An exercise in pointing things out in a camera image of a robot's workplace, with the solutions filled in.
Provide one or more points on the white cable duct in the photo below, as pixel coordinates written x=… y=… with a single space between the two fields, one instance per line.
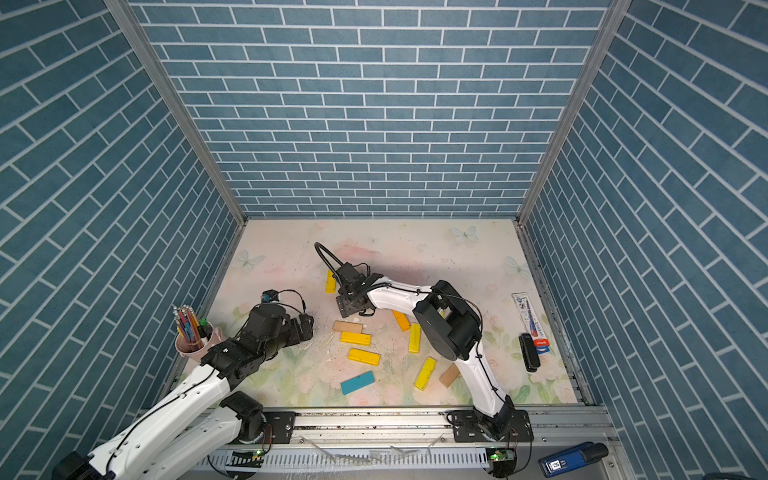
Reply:
x=289 y=460

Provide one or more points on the pen holder cup with pens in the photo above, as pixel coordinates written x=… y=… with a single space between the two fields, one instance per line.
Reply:
x=195 y=336

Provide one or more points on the tan wooden block lower right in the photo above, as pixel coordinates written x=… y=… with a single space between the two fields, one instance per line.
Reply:
x=448 y=377

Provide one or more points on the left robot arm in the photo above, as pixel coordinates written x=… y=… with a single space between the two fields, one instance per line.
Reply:
x=204 y=412

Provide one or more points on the orange block centre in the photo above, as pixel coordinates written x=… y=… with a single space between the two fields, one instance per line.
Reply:
x=402 y=321

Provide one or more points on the tan wooden block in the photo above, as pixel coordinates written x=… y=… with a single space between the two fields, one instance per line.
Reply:
x=448 y=377
x=348 y=327

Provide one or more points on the tan wooden block middle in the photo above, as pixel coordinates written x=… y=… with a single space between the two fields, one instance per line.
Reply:
x=348 y=327

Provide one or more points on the teal block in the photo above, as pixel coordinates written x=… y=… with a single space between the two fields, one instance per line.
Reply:
x=356 y=383

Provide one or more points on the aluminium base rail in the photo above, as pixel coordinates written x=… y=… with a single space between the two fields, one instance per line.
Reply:
x=353 y=427

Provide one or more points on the yellow block vertical centre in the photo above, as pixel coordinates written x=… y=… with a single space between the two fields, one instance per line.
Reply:
x=414 y=338

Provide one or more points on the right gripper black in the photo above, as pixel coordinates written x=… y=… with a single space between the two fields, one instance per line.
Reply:
x=344 y=305

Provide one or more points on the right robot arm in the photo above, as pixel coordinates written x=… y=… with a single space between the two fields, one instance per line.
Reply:
x=454 y=329

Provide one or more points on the black remote device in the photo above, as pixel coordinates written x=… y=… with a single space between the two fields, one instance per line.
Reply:
x=529 y=353

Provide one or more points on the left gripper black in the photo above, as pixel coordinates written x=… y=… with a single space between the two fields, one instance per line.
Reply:
x=296 y=335

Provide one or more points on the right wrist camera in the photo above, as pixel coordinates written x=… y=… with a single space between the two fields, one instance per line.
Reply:
x=347 y=275

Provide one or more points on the toothpaste tube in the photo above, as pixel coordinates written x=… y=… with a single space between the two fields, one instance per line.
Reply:
x=532 y=323

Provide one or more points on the blue handheld device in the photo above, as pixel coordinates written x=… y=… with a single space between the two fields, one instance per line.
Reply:
x=573 y=458

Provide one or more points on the yellow block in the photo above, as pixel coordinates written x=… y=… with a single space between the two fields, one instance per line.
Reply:
x=330 y=286
x=425 y=373
x=356 y=338
x=364 y=357

